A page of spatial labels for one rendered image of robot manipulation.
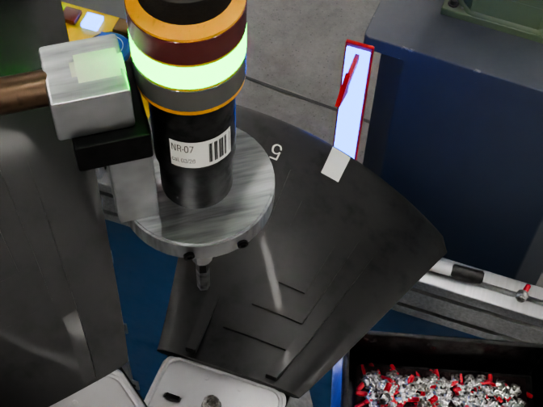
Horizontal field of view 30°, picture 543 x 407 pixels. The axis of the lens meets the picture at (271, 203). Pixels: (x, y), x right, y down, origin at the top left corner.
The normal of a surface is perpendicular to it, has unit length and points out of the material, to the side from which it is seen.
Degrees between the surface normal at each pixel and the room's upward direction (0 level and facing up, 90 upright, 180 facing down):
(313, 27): 0
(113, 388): 54
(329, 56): 0
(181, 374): 6
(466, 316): 90
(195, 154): 90
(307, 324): 14
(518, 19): 90
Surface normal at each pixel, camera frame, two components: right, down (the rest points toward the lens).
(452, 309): -0.33, 0.78
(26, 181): 0.30, 0.14
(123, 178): 0.27, 0.80
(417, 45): 0.03, -0.56
